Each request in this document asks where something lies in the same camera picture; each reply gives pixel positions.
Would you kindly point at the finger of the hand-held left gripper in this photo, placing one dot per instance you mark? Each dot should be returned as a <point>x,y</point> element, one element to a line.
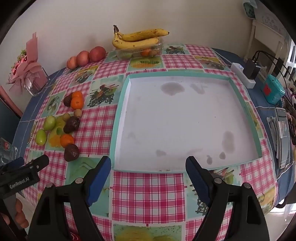
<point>38,162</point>

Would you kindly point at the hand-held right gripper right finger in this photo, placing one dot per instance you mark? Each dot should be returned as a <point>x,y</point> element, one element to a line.
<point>196,180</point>

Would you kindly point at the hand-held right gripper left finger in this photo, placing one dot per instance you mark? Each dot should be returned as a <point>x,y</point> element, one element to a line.
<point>99,180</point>

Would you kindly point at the green jujube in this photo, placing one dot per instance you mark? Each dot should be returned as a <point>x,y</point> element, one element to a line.
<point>41,136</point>
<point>50,122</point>

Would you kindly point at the white tray with teal rim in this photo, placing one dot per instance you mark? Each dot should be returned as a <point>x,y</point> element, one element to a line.
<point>180,120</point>

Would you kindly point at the orange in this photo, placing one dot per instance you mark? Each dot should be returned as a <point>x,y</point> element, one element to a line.
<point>76,103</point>
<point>145,52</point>
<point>67,141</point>
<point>77,94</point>

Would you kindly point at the person's left hand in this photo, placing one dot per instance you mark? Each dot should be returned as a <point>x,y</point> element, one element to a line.
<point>20,215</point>

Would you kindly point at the clear glass mug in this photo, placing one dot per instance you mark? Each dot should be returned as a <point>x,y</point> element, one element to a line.
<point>7,150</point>

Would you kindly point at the pink checkered fruit-print tablecloth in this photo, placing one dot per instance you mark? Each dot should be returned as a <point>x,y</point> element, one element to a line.
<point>138,192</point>

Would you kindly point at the clear glass vase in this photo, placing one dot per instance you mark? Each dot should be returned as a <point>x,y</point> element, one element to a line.
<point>34,82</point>

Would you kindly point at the pink wrapped bouquet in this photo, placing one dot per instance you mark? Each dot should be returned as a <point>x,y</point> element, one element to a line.
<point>27,64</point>

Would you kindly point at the small red apple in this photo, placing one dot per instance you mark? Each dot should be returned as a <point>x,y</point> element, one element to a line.
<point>72,63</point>

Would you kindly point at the white power strip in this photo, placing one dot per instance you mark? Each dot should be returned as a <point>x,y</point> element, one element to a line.
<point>241,73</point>

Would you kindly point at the teal box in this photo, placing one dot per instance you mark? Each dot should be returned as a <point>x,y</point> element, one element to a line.
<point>272,89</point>

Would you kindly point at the large red apple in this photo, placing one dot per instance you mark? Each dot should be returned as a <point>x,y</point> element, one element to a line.
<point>97,53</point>

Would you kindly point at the black charger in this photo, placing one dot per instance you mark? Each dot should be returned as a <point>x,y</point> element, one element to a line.
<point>252,67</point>

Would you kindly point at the clear plastic container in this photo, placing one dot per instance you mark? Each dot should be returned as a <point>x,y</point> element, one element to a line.
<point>134,53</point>

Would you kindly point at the spotted yellow banana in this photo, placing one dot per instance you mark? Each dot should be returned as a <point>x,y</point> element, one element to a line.
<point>143,34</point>
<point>136,44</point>

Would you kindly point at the white wooden furniture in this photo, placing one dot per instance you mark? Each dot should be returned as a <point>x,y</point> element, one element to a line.
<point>266,30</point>

